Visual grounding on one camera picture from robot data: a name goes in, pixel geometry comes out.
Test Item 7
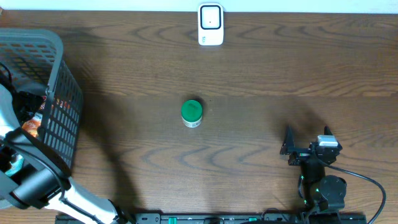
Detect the light blue wipes pack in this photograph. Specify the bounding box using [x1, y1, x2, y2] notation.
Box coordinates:
[5, 154, 24, 177]

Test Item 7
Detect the grey plastic basket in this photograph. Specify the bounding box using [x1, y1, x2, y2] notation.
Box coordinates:
[0, 27, 84, 209]

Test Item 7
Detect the white barcode scanner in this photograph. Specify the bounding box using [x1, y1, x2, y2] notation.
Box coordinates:
[198, 2, 224, 46]

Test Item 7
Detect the red Top chocolate bar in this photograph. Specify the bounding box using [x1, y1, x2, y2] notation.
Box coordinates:
[39, 96, 47, 110]

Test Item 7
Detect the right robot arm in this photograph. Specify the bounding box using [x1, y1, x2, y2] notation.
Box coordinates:
[280, 126, 346, 223]

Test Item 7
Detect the orange snack packet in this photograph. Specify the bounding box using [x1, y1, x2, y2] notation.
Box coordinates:
[22, 113, 42, 138]

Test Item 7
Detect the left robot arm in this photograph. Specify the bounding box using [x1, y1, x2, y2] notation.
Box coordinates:
[1, 63, 136, 223]

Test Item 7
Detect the green lid jar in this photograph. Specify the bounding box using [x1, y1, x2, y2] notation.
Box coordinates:
[181, 100, 203, 128]

